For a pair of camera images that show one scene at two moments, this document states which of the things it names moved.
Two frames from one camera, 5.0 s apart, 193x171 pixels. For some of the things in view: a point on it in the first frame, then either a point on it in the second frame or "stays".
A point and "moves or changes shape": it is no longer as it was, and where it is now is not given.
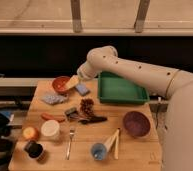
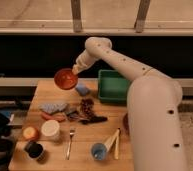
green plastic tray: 114,89 stays
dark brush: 95,119 stays
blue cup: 98,151 stays
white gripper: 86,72 to 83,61
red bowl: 59,83 moves or changes shape
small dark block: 72,113 stays
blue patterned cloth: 54,99 to 53,107
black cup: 33,149 stays
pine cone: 86,106 stays
